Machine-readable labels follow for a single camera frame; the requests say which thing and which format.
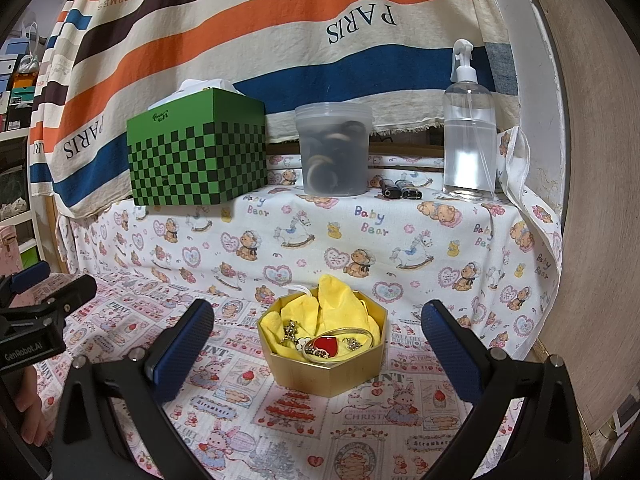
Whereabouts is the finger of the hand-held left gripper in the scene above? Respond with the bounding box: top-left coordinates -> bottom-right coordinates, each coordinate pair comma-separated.
7,275 -> 98,316
0,261 -> 51,307

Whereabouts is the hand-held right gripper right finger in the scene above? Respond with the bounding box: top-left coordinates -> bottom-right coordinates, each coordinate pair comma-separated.
421,301 -> 588,480

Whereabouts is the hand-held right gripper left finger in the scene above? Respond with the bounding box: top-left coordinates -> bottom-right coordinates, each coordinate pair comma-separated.
52,299 -> 216,480

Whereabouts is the gold hexagonal box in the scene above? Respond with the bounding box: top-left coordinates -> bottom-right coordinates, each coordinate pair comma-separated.
257,284 -> 390,398

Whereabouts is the person's left hand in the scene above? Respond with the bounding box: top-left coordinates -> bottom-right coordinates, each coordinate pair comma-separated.
10,365 -> 44,447

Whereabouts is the yellow cloth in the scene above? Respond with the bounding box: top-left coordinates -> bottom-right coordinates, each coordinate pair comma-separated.
261,275 -> 382,361

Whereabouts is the red heart pendant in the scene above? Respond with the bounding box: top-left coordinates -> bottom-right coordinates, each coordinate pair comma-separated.
307,336 -> 341,358

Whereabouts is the strawberry printed cloth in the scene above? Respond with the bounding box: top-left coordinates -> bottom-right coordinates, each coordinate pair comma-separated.
30,272 -> 531,480

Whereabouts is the bear printed cloth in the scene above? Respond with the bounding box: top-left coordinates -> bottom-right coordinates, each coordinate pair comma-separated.
55,127 -> 563,356

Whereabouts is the storage shelf with boxes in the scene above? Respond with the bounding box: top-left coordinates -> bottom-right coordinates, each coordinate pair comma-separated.
0,10 -> 56,271

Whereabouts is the green checkered tissue box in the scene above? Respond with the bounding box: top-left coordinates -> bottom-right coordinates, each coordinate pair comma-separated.
126,87 -> 268,207

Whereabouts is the wooden panel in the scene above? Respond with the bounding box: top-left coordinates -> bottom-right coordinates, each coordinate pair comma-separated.
517,0 -> 640,480

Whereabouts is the clear spray bottle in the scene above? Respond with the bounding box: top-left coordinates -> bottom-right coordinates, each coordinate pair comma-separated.
442,39 -> 498,201

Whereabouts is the clear plastic container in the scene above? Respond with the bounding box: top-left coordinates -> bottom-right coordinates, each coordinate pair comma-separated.
294,103 -> 375,196

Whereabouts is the white tissue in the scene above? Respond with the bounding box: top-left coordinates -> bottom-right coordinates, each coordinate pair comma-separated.
148,78 -> 246,111

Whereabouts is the striped cloth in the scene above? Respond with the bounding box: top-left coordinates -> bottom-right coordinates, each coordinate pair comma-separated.
27,0 -> 521,218

